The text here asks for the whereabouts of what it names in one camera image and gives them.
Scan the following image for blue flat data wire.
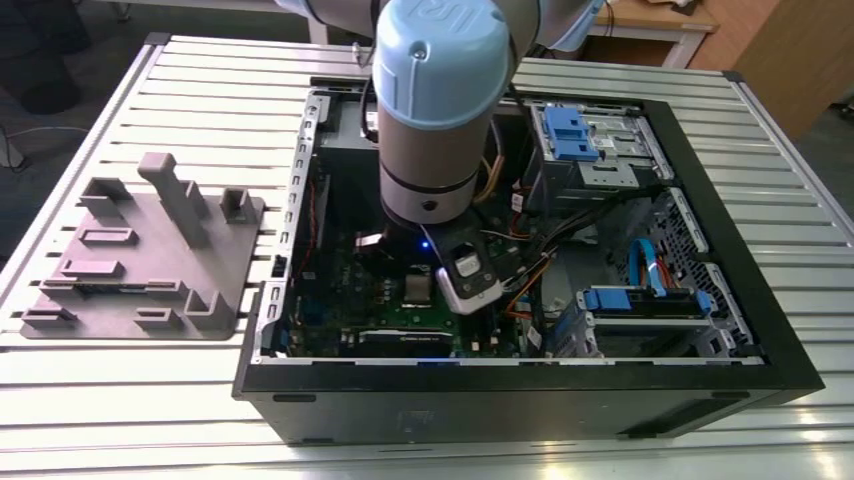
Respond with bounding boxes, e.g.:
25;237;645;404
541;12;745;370
628;238;669;297

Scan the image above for green motherboard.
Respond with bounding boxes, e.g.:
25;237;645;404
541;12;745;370
286;219;536;359

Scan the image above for black wire bundle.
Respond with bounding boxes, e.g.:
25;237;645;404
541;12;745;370
498;185;670;292

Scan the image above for silver metal disk bay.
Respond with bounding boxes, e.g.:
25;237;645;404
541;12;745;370
546;284;760;359

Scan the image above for black graphics card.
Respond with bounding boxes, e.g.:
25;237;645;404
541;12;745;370
355;327;454;359

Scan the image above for silver square CPU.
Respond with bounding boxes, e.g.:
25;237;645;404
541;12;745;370
404;273;434;307

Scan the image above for grey metal drive cage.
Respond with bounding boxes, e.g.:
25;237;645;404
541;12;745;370
522;102;676;217

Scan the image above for blue plastic drive carrier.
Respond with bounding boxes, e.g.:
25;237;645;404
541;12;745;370
542;105;600;163

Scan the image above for white rounded wrist camera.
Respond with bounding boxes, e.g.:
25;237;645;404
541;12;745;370
434;243;506;317

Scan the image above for black open PC case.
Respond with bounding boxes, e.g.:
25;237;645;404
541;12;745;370
230;75;828;446

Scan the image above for CPU socket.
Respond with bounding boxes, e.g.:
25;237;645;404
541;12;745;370
397;271;438;315

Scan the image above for orange wire bundle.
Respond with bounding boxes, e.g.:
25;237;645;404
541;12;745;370
502;292;537;321

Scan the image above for grey power supply unit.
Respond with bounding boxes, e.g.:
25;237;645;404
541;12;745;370
314;99;386;236

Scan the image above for grey plastic parts rack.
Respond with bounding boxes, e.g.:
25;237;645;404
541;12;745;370
18;152;269;342

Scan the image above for yellow power wires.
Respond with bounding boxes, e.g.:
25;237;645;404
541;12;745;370
477;152;506;204

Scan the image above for black disk in blue carrier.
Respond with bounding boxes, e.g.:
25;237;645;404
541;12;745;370
581;283;714;321

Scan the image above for wooden desk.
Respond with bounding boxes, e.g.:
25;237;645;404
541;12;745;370
592;0;720;69

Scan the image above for brown wooden cabinet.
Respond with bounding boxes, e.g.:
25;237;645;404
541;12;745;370
686;0;854;142

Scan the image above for red orange power wire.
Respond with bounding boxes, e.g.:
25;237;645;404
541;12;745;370
640;252;680;294

